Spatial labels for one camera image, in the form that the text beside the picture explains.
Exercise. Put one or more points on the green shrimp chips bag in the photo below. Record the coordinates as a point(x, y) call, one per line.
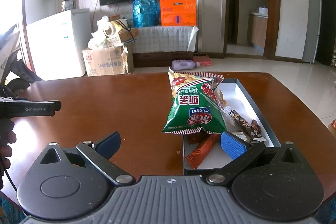
point(195, 107)

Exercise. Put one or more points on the large cardboard box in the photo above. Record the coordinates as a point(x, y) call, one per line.
point(109, 61)

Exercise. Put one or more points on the orange gift box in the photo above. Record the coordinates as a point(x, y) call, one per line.
point(178, 12)

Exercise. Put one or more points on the orange snack bar wrapper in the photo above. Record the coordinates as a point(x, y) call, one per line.
point(197, 156)

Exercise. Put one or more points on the dark chocolate candy wrapper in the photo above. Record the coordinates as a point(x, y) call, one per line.
point(253, 130)

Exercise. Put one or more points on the white crumpled plastic bag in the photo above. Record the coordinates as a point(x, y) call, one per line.
point(100, 37)

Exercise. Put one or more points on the small cardboard box with tape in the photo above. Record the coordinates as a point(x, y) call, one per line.
point(118, 33)

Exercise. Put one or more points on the white small refrigerator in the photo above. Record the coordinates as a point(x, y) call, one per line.
point(56, 44)

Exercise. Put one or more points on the blue plastic bag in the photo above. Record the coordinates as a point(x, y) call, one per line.
point(146, 13)

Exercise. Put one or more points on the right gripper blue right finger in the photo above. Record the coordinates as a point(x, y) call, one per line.
point(242, 154)

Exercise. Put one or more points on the grey shallow tray box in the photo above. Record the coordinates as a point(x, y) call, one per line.
point(238, 99)

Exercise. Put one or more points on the clear wrapped biscuit packet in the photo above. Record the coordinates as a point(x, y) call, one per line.
point(229, 121)

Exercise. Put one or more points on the tv cabinet with white cloth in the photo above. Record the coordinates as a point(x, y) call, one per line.
point(159, 46)

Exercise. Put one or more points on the person's left hand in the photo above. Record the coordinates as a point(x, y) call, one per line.
point(7, 137)

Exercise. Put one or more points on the purple lotion bottle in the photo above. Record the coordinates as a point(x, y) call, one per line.
point(181, 65)

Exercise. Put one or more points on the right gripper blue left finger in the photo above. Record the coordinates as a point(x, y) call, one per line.
point(97, 155)

